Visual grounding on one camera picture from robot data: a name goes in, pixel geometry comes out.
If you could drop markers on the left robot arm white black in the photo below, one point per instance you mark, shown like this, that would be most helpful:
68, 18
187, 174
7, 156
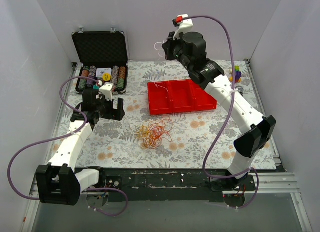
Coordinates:
57, 181

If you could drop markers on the red three-compartment tray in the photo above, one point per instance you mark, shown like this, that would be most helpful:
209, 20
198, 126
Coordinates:
178, 96

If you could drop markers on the white card deck box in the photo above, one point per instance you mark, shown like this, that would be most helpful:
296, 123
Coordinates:
101, 71

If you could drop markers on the black poker chip case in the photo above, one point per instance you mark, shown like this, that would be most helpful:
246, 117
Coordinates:
103, 49

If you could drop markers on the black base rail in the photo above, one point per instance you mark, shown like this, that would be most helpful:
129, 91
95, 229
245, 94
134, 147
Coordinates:
136, 185

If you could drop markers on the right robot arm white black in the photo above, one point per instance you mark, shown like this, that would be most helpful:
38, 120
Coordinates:
256, 129

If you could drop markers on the colourful toy block figure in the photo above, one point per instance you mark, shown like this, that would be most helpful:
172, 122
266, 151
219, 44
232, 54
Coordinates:
238, 75

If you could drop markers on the black microphone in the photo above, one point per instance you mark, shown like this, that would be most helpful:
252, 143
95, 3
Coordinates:
240, 89

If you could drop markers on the yellow round chip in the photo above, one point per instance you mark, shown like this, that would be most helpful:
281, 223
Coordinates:
106, 77

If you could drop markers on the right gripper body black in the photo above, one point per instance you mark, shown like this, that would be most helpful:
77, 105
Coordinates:
168, 49

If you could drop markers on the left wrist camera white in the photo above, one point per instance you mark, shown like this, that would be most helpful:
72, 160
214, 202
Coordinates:
106, 89

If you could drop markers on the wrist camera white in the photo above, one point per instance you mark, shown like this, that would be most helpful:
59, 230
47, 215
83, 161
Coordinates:
183, 23
106, 89

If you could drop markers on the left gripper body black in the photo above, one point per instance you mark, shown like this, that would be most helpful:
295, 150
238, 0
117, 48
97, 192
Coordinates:
110, 110

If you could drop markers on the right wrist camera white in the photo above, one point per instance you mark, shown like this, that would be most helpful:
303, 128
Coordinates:
183, 23

